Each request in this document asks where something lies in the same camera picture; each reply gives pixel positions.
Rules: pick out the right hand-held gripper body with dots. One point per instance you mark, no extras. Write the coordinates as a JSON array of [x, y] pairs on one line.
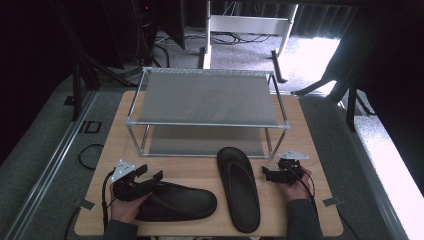
[[288, 171]]

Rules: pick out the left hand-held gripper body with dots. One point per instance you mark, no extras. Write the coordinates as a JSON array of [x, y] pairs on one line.
[[122, 170]]

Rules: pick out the black slipper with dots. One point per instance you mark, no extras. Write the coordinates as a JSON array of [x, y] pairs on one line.
[[240, 190], [181, 202]]

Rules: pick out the person's right hand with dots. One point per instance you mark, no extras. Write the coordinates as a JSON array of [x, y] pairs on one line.
[[297, 191]]

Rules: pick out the person's left hand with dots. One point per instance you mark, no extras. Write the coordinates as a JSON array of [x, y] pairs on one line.
[[126, 210]]

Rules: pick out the grey tape strip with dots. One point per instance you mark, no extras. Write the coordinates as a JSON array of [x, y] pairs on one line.
[[85, 204], [332, 201]]

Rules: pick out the grey fabric metal shoe rack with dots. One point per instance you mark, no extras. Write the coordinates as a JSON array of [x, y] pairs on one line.
[[206, 98]]

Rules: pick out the black metal stand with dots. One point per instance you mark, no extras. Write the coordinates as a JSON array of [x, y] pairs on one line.
[[77, 90], [350, 100]]

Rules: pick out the aluminium rail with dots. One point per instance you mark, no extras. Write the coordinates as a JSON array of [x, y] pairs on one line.
[[50, 168]]

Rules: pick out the white metal table frame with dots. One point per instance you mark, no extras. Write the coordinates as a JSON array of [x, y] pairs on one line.
[[248, 25]]

